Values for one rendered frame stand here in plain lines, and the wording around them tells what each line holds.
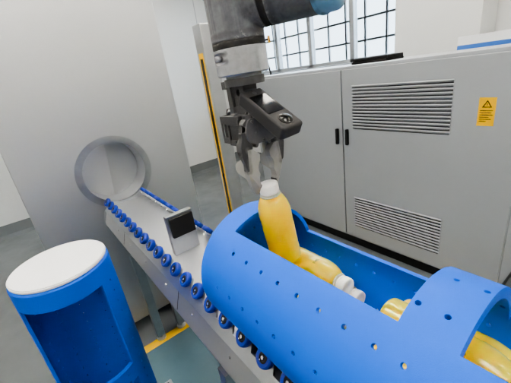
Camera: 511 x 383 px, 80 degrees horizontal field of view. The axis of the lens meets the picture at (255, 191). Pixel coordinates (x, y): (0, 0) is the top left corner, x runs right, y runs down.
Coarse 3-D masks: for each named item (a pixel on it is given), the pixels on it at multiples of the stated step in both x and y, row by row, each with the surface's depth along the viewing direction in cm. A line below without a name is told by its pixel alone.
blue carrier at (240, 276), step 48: (240, 240) 59; (240, 288) 54; (288, 288) 47; (336, 288) 42; (384, 288) 62; (432, 288) 37; (480, 288) 37; (288, 336) 45; (336, 336) 39; (384, 336) 36; (432, 336) 33
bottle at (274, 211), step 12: (264, 204) 59; (276, 204) 58; (288, 204) 60; (264, 216) 59; (276, 216) 58; (288, 216) 60; (264, 228) 62; (276, 228) 60; (288, 228) 60; (276, 240) 61; (288, 240) 61; (276, 252) 63; (288, 252) 62; (300, 252) 66
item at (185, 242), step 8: (184, 208) 111; (168, 216) 107; (176, 216) 107; (184, 216) 108; (192, 216) 110; (168, 224) 107; (176, 224) 107; (184, 224) 109; (192, 224) 111; (168, 232) 109; (176, 232) 108; (184, 232) 109; (192, 232) 113; (176, 240) 110; (184, 240) 112; (192, 240) 114; (176, 248) 111; (184, 248) 113
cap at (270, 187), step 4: (268, 180) 60; (272, 180) 60; (264, 184) 59; (268, 184) 59; (272, 184) 58; (276, 184) 58; (264, 188) 57; (268, 188) 57; (272, 188) 57; (276, 188) 58; (260, 192) 59; (264, 192) 58; (268, 192) 58; (272, 192) 58; (276, 192) 58
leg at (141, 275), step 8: (136, 264) 174; (136, 272) 175; (144, 272) 178; (144, 280) 179; (144, 288) 180; (144, 296) 182; (152, 296) 185; (152, 304) 186; (152, 312) 187; (152, 320) 188; (160, 320) 192; (160, 328) 193; (160, 336) 194
